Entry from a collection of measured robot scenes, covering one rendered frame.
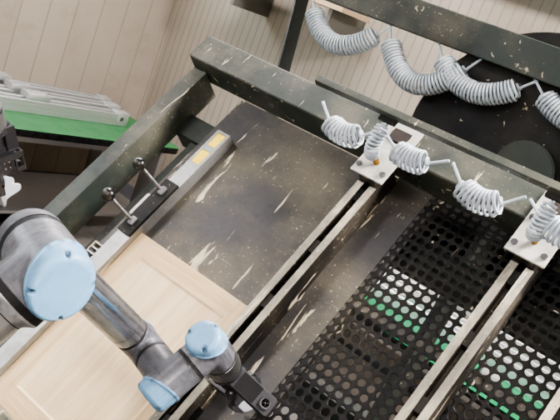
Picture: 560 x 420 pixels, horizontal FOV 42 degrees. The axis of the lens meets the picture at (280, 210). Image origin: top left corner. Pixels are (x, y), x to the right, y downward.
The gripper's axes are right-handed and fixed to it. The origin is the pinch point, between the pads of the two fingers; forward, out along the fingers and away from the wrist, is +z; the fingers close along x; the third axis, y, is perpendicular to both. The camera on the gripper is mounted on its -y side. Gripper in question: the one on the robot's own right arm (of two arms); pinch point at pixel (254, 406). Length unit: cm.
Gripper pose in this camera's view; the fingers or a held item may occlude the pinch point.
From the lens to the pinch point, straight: 175.1
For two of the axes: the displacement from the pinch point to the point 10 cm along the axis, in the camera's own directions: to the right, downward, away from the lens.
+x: -6.4, 7.0, -3.3
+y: -7.4, -4.4, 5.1
